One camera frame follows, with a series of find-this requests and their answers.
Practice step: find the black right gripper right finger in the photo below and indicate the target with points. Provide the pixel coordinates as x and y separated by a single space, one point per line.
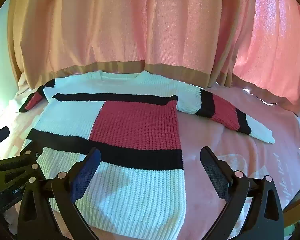
264 219

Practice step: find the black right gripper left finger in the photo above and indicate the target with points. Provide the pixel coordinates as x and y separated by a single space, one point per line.
36 219

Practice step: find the white red black knit sweater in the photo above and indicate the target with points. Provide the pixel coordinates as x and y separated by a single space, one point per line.
138 189

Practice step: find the pink patterned bed blanket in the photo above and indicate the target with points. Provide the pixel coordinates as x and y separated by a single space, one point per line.
253 157

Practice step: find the pink curtain with tan hem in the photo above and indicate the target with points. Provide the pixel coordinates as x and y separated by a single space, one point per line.
253 44

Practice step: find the wooden bed frame edge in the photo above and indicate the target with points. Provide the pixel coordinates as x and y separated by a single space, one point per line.
291 213

